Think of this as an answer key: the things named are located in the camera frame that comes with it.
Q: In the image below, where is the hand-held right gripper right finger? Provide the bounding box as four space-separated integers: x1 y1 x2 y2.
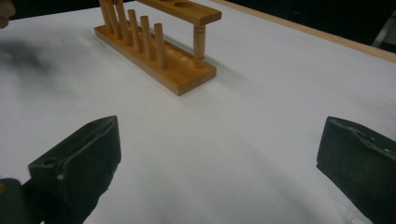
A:
316 116 396 224

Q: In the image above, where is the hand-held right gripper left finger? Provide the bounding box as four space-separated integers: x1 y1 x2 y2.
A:
28 115 122 224

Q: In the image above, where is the wooden test tube rack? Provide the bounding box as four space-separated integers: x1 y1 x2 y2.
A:
93 0 222 97

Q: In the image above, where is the white paper sheet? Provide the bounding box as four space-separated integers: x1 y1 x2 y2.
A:
0 0 396 224

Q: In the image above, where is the white metal stand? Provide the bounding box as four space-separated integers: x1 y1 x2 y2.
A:
372 8 396 52

